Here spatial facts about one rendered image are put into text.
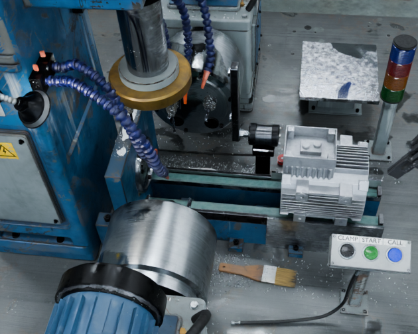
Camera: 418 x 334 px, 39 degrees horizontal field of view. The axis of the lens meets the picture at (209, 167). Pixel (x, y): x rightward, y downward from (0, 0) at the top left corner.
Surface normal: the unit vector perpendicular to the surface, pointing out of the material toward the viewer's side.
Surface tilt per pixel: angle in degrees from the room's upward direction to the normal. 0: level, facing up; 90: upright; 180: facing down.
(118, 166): 0
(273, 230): 90
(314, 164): 90
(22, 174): 90
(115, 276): 14
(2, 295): 0
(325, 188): 0
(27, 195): 90
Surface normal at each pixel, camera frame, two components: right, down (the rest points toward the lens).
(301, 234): -0.14, 0.76
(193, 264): 0.73, -0.35
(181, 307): -0.05, -0.64
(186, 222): 0.48, -0.51
